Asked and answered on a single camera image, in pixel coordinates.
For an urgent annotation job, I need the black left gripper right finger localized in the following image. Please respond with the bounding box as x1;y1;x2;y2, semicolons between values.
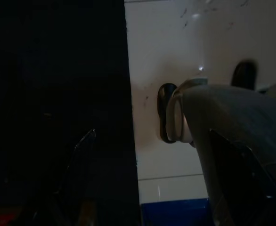
208;128;276;226

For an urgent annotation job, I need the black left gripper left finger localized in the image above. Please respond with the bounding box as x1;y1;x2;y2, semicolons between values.
33;128;96;226

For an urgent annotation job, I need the blue box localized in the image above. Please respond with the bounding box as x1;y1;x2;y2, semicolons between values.
140;198;211;226

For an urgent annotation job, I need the black floor mat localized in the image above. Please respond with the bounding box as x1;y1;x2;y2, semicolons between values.
0;0;141;226

